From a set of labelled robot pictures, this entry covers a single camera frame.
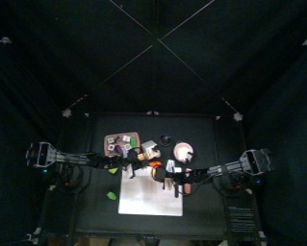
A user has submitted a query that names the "white cutting board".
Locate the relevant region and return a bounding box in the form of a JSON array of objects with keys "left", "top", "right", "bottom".
[{"left": 118, "top": 165, "right": 185, "bottom": 217}]

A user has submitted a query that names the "green corn husk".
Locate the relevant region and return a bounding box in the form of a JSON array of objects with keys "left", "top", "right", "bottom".
[{"left": 106, "top": 190, "right": 120, "bottom": 202}]

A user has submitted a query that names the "brown tray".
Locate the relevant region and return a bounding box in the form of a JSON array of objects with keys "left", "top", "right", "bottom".
[{"left": 104, "top": 132, "right": 144, "bottom": 159}]

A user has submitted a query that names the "white box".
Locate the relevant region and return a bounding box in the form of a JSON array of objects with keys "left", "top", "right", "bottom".
[{"left": 141, "top": 139, "right": 162, "bottom": 160}]

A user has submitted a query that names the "pink and white plate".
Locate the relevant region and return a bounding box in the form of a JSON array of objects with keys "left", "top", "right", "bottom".
[{"left": 173, "top": 141, "right": 196, "bottom": 162}]

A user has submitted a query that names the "small black bowl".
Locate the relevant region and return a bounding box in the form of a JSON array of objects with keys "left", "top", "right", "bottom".
[{"left": 158, "top": 135, "right": 174, "bottom": 147}]

